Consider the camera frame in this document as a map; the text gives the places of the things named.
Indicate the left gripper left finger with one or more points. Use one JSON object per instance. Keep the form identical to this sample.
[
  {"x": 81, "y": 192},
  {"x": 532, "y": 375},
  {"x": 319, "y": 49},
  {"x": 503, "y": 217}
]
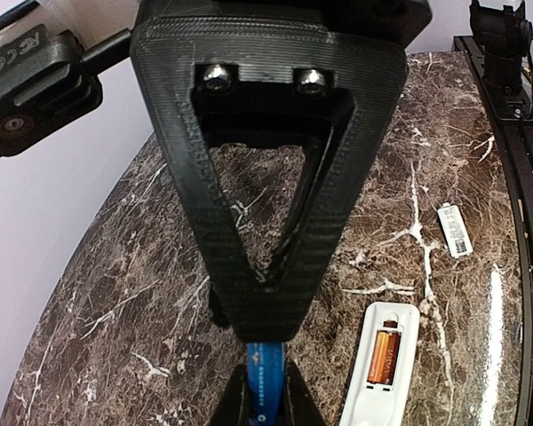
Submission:
[{"x": 234, "y": 407}]

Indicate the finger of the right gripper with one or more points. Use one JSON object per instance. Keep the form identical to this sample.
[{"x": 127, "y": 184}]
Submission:
[{"x": 270, "y": 128}]

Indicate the white battery cover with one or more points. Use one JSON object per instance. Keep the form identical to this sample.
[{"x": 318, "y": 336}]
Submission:
[{"x": 454, "y": 231}]

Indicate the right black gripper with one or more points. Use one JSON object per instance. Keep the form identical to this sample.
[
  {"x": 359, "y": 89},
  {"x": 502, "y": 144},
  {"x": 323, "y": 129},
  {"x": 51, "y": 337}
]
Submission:
[{"x": 394, "y": 21}]

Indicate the blue AAA battery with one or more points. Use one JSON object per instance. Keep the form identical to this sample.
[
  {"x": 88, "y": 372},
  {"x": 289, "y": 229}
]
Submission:
[{"x": 265, "y": 371}]

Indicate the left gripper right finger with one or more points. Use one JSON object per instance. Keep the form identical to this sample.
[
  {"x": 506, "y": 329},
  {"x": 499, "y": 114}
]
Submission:
[{"x": 299, "y": 408}]

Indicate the black front rail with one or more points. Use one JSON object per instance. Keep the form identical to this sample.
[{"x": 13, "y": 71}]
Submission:
[{"x": 511, "y": 120}]

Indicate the white remote control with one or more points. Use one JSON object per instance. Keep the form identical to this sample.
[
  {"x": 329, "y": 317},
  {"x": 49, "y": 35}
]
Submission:
[{"x": 378, "y": 404}]

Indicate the orange AAA battery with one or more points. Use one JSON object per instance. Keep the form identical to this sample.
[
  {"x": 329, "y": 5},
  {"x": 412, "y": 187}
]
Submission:
[{"x": 384, "y": 358}]

